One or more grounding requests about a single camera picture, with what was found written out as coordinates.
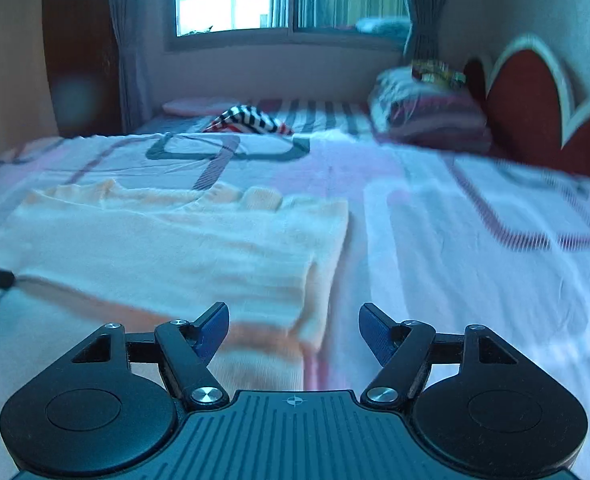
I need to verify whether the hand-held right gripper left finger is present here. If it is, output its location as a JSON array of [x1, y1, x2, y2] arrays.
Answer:
[[70, 301, 231, 408]]

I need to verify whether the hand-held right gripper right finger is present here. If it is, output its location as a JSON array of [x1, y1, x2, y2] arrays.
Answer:
[[357, 302, 519, 407]]

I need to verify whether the cream knitted sweater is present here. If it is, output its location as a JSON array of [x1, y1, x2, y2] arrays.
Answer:
[[0, 177, 351, 392]]

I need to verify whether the black and white striped cloth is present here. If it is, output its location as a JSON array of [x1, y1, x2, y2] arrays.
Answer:
[[202, 104, 296, 136]]

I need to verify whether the striped pillow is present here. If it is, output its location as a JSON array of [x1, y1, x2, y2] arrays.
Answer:
[[367, 65, 494, 154]]

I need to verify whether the grey striped sheet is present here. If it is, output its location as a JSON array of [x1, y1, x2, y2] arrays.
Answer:
[[135, 98, 377, 137]]

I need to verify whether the pink flat pillow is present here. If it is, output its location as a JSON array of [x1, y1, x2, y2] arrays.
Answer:
[[162, 97, 237, 116]]

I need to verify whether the dark wooden door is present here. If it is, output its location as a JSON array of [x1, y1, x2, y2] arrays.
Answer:
[[42, 0, 126, 137]]

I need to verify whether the gold and dark bag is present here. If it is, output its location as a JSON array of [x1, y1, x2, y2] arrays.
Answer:
[[410, 59, 469, 92]]

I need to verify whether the red and white headboard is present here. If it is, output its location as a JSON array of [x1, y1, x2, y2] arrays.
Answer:
[[462, 34, 590, 181]]

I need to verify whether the blue-grey curtain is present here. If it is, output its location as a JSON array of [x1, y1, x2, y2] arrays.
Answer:
[[397, 0, 464, 69], [107, 0, 177, 134]]

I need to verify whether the blue folded cloth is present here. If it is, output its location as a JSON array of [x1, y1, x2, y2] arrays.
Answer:
[[355, 17, 412, 41]]

